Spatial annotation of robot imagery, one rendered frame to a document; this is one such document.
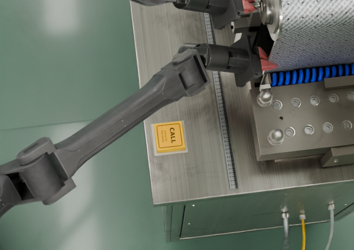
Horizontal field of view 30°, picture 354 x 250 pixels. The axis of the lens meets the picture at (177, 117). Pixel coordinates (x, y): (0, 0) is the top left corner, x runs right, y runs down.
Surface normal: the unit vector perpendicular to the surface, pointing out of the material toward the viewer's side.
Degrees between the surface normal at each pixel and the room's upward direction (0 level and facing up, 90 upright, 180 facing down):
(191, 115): 0
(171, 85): 41
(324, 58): 90
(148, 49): 0
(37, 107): 0
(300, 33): 90
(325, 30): 90
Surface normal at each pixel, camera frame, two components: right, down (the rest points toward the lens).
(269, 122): 0.02, -0.30
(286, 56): 0.12, 0.95
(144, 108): 0.58, 0.09
